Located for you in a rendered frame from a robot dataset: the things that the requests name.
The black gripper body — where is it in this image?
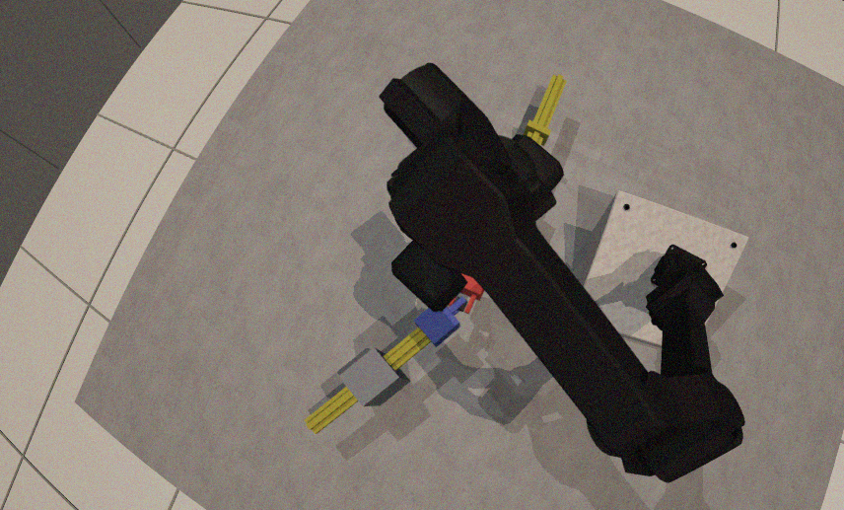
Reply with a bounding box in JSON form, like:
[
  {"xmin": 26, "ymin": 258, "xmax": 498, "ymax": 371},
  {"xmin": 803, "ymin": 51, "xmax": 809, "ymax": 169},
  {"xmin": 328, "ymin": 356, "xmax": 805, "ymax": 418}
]
[{"xmin": 391, "ymin": 134, "xmax": 564, "ymax": 312}]

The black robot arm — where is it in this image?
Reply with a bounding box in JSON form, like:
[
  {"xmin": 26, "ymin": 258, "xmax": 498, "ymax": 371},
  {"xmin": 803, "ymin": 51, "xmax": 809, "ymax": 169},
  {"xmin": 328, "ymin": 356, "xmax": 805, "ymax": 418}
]
[{"xmin": 379, "ymin": 62, "xmax": 745, "ymax": 482}]

